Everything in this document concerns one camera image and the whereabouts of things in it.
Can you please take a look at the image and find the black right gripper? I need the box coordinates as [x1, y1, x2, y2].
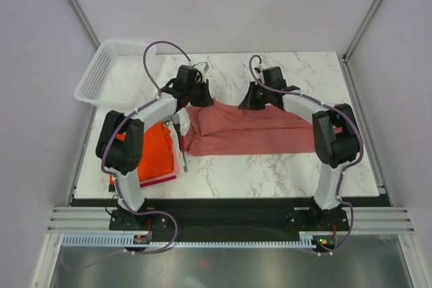
[240, 81, 272, 111]

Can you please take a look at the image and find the dusty pink t-shirt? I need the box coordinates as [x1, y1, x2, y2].
[184, 102, 315, 156]

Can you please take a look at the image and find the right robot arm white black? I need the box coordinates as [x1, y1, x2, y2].
[238, 66, 364, 230]

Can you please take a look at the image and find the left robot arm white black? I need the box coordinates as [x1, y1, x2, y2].
[96, 62, 214, 229]

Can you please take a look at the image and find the white folded t-shirt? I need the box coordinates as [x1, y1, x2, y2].
[169, 108, 191, 174]

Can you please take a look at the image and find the white plastic basket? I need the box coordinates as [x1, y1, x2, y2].
[74, 39, 156, 111]

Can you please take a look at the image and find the orange folded t-shirt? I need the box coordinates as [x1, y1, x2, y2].
[137, 122, 174, 182]

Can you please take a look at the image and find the light pink folded t-shirt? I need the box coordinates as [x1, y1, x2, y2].
[140, 161, 180, 188]

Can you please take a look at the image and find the crimson folded t-shirt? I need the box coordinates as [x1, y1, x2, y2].
[140, 136, 186, 188]

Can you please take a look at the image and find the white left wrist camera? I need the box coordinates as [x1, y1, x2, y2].
[190, 62, 209, 76]

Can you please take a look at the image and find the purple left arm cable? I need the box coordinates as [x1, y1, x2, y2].
[100, 40, 180, 255]

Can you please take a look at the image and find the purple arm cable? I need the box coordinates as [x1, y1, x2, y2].
[248, 54, 365, 257]
[100, 40, 180, 255]

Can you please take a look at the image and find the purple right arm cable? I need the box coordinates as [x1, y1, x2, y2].
[248, 54, 365, 257]

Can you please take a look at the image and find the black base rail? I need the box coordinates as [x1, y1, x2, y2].
[109, 198, 349, 241]

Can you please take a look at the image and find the white slotted cable duct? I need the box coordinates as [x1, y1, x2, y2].
[61, 233, 318, 249]

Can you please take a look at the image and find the left aluminium frame post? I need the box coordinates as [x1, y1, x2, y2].
[66, 0, 100, 50]

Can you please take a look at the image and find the aluminium frame post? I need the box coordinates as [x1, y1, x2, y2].
[66, 0, 100, 50]
[341, 0, 385, 65]

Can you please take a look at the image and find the right aluminium frame post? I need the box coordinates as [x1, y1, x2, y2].
[341, 0, 385, 65]

